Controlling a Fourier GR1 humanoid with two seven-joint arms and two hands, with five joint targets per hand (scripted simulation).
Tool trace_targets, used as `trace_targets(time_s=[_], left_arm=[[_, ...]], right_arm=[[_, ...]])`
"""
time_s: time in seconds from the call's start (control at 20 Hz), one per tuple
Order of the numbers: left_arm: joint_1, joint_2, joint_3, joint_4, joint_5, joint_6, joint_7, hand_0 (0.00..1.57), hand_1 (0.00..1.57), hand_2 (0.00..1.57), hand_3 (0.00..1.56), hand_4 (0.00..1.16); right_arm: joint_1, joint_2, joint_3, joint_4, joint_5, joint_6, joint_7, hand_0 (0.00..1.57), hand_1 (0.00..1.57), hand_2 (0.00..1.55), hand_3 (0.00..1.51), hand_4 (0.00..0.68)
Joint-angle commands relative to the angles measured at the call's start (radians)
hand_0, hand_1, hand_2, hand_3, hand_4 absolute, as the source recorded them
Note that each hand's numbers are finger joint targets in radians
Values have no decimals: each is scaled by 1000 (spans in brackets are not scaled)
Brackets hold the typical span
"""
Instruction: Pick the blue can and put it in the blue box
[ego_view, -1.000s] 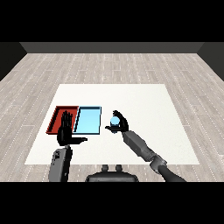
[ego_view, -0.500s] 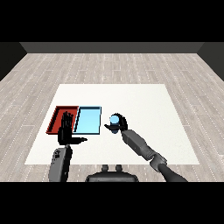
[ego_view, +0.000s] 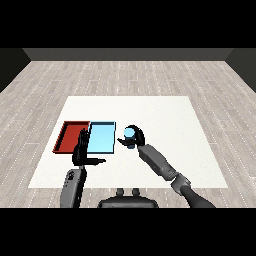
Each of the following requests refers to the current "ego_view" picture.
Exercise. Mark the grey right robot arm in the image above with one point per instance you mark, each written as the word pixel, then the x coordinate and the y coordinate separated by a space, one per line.
pixel 170 175

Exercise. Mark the red shallow open box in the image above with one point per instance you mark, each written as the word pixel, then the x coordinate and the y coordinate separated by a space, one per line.
pixel 71 136

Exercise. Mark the dark grey robot body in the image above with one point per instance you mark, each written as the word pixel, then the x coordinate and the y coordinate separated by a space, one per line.
pixel 128 200

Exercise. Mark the light blue shallow open box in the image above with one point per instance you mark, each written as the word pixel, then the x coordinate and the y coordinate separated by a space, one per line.
pixel 101 137

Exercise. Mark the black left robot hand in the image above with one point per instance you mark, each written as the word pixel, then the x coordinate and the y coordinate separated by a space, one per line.
pixel 79 154

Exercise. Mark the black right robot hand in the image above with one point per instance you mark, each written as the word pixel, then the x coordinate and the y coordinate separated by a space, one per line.
pixel 139 136

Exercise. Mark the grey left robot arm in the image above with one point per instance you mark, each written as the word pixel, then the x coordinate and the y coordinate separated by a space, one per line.
pixel 72 188

